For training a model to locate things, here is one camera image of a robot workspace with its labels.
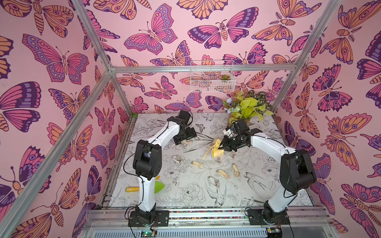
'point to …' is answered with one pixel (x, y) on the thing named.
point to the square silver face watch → (213, 181)
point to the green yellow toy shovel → (158, 187)
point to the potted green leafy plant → (243, 107)
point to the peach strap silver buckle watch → (186, 143)
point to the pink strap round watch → (219, 159)
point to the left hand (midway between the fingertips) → (192, 137)
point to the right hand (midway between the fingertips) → (218, 146)
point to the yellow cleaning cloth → (216, 151)
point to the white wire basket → (213, 81)
